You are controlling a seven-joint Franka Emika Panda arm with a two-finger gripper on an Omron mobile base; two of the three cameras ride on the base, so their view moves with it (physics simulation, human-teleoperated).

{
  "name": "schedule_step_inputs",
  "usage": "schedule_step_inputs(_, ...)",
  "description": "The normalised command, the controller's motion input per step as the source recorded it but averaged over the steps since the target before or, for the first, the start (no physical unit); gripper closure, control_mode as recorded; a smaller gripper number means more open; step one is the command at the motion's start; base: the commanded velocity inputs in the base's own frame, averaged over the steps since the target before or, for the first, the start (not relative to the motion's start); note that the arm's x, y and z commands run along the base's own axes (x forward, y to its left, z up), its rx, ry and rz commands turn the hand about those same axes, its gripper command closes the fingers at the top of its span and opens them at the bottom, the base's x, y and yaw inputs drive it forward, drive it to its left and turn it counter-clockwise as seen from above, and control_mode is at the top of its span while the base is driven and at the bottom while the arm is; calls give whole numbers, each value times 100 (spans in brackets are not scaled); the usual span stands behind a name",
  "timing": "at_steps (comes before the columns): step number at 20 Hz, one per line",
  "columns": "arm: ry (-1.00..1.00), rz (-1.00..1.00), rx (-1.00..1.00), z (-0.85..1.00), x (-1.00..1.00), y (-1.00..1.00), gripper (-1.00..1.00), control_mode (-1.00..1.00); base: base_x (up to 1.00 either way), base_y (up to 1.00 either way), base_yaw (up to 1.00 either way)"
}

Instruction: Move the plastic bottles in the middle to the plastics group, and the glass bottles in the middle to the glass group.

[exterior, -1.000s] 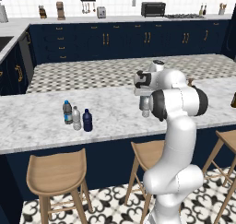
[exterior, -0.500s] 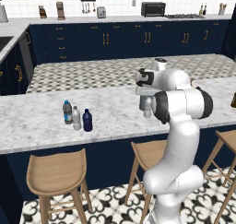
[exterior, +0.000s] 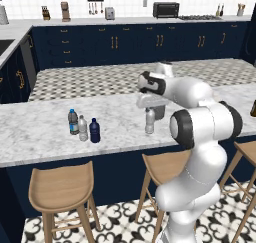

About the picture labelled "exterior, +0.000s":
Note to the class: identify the dark blue side cupboards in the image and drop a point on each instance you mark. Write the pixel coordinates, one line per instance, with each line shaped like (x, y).
(15, 78)

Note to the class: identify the dark blue island cabinet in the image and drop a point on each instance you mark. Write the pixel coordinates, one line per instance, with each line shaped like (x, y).
(113, 177)

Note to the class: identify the gas hob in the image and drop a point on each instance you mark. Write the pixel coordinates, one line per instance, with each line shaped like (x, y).
(200, 17)

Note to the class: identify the dark blue glass bottle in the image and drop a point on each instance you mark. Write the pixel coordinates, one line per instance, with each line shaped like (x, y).
(95, 132)

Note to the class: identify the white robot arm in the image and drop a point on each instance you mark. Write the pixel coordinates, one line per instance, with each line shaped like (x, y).
(203, 143)

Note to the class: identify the pot of kitchen tools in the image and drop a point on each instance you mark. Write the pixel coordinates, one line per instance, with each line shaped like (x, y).
(240, 10)

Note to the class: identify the knife block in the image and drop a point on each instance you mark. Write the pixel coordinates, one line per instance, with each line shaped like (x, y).
(46, 13)

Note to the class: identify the grey dishwasher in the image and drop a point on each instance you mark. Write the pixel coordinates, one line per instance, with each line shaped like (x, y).
(29, 63)

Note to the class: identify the rail with hanging tools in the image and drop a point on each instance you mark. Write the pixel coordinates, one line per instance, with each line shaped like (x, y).
(95, 5)

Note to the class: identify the kitchen sink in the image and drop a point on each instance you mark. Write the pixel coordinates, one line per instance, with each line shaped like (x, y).
(5, 45)

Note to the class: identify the blue-labelled plastic bottle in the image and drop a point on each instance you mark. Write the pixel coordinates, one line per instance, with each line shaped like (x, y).
(73, 122)

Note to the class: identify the black toaster oven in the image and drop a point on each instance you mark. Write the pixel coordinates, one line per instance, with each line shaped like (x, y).
(165, 10)

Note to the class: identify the silver toaster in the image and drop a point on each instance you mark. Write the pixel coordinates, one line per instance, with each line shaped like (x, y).
(110, 13)

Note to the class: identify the wooden bar stool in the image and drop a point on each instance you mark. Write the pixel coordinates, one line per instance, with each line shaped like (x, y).
(61, 187)
(248, 153)
(165, 167)

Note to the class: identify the wall socket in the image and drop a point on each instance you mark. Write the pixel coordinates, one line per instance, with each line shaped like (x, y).
(145, 3)

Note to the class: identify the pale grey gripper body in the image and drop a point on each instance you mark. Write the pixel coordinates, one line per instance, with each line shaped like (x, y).
(150, 101)

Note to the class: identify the dark blue base cupboards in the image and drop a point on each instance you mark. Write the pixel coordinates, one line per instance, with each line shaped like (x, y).
(133, 43)

